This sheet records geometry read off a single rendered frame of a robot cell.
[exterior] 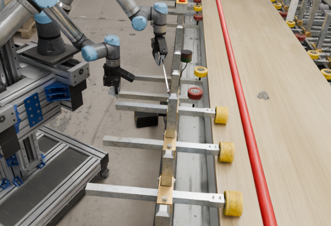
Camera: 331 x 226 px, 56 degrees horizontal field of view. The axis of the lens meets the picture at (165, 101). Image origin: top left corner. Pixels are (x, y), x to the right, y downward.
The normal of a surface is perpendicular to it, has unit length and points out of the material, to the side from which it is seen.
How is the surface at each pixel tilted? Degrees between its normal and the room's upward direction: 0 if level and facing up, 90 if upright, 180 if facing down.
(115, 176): 0
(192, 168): 0
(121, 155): 0
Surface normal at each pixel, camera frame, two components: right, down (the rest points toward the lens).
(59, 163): 0.05, -0.83
